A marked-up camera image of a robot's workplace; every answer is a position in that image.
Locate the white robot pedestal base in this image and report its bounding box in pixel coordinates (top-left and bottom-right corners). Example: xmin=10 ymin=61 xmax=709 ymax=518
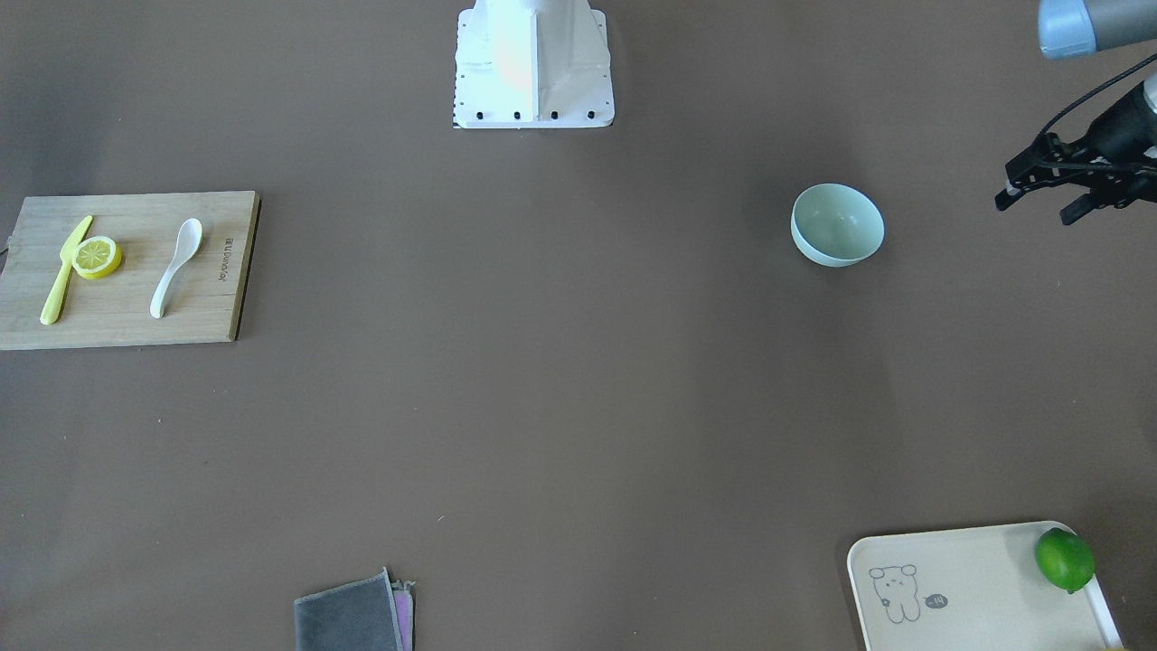
xmin=452 ymin=1 xmax=616 ymax=130

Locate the bamboo cutting board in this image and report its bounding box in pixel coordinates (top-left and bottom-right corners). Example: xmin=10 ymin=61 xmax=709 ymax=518
xmin=1 ymin=191 xmax=260 ymax=352

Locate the light green bowl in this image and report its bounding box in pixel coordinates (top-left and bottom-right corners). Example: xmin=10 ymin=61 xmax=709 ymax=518
xmin=790 ymin=183 xmax=886 ymax=268

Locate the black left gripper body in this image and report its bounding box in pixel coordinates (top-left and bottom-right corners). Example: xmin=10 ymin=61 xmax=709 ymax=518
xmin=1007 ymin=82 xmax=1156 ymax=207

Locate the grey folded cloth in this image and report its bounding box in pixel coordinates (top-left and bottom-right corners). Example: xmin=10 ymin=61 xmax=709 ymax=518
xmin=293 ymin=568 xmax=417 ymax=650

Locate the green lime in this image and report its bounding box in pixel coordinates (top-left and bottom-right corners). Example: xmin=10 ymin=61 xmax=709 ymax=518
xmin=1034 ymin=527 xmax=1096 ymax=594

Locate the yellow plastic knife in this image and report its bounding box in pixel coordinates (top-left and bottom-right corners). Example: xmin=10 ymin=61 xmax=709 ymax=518
xmin=40 ymin=215 xmax=94 ymax=326

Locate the beige cartoon tray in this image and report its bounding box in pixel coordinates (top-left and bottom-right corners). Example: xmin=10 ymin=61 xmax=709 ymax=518
xmin=846 ymin=521 xmax=1123 ymax=650

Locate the white ceramic spoon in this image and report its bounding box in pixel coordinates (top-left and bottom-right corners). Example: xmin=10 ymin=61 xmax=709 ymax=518
xmin=149 ymin=219 xmax=202 ymax=320

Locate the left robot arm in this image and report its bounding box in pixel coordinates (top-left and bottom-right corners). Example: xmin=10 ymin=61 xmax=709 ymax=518
xmin=994 ymin=1 xmax=1156 ymax=225

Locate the yellow lemon half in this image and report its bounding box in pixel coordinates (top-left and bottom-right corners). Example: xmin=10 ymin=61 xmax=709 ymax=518
xmin=71 ymin=236 xmax=124 ymax=280

